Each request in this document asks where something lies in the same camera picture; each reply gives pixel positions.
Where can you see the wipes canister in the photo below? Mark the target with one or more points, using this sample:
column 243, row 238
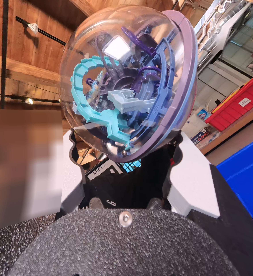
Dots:
column 203, row 114

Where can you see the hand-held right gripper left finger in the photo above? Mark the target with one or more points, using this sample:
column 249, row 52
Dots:
column 72, row 185

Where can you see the red plastic bin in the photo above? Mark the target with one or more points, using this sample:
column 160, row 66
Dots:
column 238, row 105

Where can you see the black framed tag sign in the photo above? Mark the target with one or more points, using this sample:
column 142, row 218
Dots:
column 100, row 170

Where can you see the person's black sweatshirt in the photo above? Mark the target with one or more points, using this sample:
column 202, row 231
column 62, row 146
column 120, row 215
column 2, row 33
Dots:
column 135, row 185

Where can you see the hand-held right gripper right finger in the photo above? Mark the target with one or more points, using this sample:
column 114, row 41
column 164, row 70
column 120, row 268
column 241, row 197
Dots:
column 191, row 181

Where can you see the blue plastic bin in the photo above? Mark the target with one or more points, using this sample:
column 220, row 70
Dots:
column 247, row 181

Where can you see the blue glove box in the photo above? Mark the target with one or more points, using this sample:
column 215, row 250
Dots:
column 204, row 138

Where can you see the clear plastic maze ball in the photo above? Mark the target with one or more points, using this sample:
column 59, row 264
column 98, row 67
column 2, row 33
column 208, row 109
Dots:
column 126, row 82

